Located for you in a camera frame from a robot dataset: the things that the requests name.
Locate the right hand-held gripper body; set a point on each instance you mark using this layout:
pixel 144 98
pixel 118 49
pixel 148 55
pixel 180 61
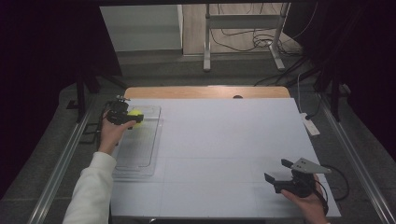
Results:
pixel 299 186

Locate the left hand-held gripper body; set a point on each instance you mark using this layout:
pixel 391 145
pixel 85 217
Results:
pixel 117 113

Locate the yellow tennis ball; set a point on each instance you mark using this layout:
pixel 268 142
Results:
pixel 136 112

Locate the clear plastic container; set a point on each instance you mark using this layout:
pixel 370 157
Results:
pixel 143 146

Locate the person's left hand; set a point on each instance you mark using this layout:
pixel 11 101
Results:
pixel 112 135

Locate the person's right hand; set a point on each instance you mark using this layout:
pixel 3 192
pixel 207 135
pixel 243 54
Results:
pixel 311 207

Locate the black metal stand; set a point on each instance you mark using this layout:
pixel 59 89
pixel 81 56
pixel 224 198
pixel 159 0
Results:
pixel 334 93
pixel 81 96

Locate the white power strip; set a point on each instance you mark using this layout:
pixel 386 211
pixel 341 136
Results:
pixel 310 124

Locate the white board table cover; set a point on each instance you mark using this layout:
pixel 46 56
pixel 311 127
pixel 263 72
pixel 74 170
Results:
pixel 224 174

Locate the wooden table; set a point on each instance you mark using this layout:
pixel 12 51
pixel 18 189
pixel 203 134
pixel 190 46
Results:
pixel 186 92

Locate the white cabinet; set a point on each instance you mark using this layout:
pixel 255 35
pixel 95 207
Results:
pixel 140 28

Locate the black rectangular floor frame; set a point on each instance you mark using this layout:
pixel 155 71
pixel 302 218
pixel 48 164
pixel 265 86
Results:
pixel 88 133

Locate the aluminium floor rail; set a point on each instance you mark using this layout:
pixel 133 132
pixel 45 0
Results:
pixel 355 161
pixel 59 171

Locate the white metal stand frame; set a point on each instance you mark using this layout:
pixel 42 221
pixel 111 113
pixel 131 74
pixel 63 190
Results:
pixel 243 21

